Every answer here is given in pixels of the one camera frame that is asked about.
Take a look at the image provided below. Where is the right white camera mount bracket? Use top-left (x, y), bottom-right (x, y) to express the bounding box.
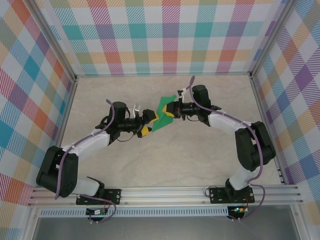
top-left (176, 87), bottom-right (189, 101)

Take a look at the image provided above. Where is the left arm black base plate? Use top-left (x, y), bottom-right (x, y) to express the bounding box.
top-left (75, 188), bottom-right (122, 206)

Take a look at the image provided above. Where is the aluminium mounting rail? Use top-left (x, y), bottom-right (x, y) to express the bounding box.
top-left (27, 184), bottom-right (305, 207)

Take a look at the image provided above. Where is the aluminium frame post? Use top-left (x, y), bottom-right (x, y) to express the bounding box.
top-left (29, 0), bottom-right (77, 81)
top-left (249, 0), bottom-right (296, 77)

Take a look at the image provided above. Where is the short aluminium table edge rail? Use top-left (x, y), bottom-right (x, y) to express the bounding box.
top-left (74, 71), bottom-right (253, 79)

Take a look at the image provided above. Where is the grey slotted cable duct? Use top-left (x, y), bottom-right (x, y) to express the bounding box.
top-left (38, 206), bottom-right (230, 218)

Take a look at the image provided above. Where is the long aluminium table edge rail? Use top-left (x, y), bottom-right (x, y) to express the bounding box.
top-left (249, 76), bottom-right (288, 186)
top-left (44, 77), bottom-right (79, 188)

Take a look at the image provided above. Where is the green square paper sheet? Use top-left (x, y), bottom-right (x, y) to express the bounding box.
top-left (151, 94), bottom-right (180, 133)

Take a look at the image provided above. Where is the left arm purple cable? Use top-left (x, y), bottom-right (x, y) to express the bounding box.
top-left (54, 99), bottom-right (118, 225)

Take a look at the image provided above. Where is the grey metal bottom panel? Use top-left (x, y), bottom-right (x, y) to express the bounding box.
top-left (32, 216), bottom-right (301, 240)

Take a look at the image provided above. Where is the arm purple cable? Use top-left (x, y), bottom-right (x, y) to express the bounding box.
top-left (188, 75), bottom-right (266, 222)
top-left (54, 99), bottom-right (118, 225)

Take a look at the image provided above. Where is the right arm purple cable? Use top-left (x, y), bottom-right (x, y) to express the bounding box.
top-left (188, 75), bottom-right (266, 222)

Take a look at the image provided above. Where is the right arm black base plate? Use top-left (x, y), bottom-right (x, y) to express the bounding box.
top-left (209, 186), bottom-right (256, 205)

